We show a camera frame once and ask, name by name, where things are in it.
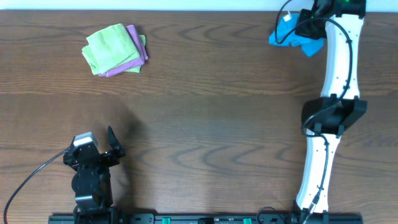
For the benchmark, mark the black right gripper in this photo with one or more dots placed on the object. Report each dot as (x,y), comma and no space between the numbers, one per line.
(301,30)

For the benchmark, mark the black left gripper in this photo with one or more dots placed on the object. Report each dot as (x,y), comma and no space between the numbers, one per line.
(112,157)

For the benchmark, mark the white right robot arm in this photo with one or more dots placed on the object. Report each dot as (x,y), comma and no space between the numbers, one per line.
(325,119)

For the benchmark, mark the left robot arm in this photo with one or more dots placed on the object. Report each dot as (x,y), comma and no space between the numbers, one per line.
(91,183)

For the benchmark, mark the pink folded cloth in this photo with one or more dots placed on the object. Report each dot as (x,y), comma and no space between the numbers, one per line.
(134,62)

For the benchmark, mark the green folded cloth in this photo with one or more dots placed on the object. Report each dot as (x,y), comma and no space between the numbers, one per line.
(108,48)

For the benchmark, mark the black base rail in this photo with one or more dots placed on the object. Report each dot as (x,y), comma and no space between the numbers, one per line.
(148,218)

